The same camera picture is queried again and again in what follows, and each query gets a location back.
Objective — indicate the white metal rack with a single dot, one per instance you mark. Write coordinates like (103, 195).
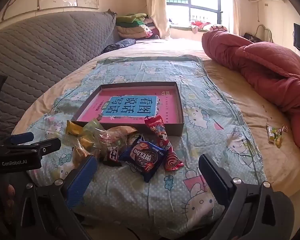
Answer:
(267, 33)

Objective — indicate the green pastry packet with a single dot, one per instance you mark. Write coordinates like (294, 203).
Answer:
(93, 132)

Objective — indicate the blue cookie packet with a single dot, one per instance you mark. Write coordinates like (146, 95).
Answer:
(145, 158)

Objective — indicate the red quilt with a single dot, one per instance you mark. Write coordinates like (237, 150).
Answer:
(265, 65)

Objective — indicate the grey quilted headboard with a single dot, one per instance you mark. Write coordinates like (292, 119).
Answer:
(40, 50)

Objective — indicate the beige bed sheet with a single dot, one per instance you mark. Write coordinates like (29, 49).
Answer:
(165, 47)

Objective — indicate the black bag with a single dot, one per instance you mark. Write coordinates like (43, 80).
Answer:
(252, 38)

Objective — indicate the long red snack packet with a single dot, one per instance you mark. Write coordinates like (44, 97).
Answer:
(162, 135)

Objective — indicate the orange snack packet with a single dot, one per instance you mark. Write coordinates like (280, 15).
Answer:
(80, 156)

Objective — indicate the shallow cardboard box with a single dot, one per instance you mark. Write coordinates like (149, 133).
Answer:
(179, 120)

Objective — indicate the long yellow snack packet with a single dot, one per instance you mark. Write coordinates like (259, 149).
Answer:
(73, 128)

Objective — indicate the light blue printed blanket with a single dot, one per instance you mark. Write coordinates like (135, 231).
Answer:
(202, 120)

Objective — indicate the cream curtain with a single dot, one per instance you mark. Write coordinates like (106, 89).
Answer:
(157, 7)

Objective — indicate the round cake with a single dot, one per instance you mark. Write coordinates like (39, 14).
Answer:
(125, 131)

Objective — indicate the dark patterned pillow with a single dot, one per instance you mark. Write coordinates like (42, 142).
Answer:
(120, 45)

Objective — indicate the small green candy packet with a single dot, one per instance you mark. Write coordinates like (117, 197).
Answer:
(273, 135)

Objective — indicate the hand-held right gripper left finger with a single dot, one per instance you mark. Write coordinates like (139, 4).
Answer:
(82, 177)

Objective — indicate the person's left hand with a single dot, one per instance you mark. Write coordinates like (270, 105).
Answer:
(9, 193)

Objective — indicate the dark candy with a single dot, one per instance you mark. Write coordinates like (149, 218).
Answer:
(112, 160)

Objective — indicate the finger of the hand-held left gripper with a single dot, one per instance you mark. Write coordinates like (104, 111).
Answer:
(46, 146)
(22, 137)

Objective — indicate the clothes on windowsill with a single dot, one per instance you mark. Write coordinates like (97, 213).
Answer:
(205, 26)

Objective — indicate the green folded blanket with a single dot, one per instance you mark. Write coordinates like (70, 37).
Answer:
(130, 20)

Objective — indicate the peach folded blanket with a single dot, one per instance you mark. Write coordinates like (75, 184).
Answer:
(132, 32)

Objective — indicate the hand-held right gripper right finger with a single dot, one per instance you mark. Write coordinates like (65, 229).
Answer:
(211, 176)

